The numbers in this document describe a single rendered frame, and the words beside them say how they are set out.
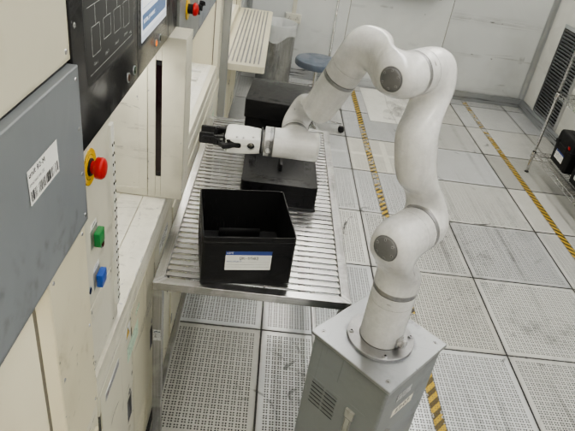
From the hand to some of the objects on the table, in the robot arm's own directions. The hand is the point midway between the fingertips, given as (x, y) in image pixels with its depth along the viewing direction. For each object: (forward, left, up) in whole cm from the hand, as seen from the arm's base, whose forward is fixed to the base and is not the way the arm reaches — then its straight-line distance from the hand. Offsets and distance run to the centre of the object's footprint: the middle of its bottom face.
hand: (207, 133), depth 154 cm
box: (+49, -80, -43) cm, 103 cm away
